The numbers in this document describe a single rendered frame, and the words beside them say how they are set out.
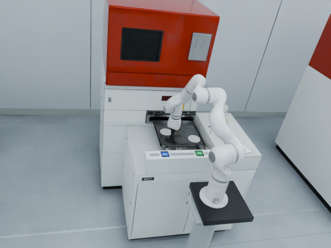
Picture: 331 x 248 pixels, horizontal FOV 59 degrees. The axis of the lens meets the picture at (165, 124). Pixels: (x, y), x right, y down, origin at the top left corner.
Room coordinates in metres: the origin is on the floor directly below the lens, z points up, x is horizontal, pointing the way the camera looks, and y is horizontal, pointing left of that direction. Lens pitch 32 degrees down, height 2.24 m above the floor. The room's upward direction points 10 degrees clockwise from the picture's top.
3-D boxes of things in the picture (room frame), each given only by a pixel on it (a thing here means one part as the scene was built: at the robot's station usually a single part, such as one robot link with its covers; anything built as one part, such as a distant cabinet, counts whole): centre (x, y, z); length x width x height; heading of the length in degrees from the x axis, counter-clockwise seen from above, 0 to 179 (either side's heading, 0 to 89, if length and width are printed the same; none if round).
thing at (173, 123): (1.98, -0.07, 1.03); 0.10 x 0.07 x 0.11; 69
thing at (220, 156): (1.38, -0.37, 1.17); 0.19 x 0.12 x 0.24; 120
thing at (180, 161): (1.67, -0.16, 0.89); 0.55 x 0.09 x 0.14; 108
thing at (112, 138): (2.51, 0.24, 0.41); 0.82 x 0.71 x 0.82; 108
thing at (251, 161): (2.06, -0.51, 0.89); 0.62 x 0.35 x 0.14; 18
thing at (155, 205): (1.96, -0.22, 0.41); 0.97 x 0.64 x 0.82; 108
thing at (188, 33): (2.49, 0.23, 1.52); 0.81 x 0.75 x 0.59; 108
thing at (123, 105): (2.19, 0.14, 1.02); 0.82 x 0.03 x 0.40; 108
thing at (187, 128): (2.04, -0.11, 0.90); 0.34 x 0.34 x 0.01; 18
